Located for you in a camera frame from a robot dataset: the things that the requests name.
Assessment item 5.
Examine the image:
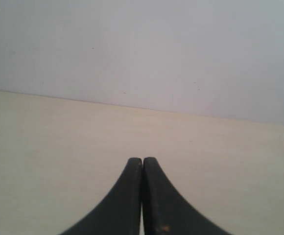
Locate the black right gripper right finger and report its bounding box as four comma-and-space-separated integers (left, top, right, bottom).
142, 157, 228, 235

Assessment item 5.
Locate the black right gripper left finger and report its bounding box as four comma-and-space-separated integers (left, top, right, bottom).
63, 158, 142, 235

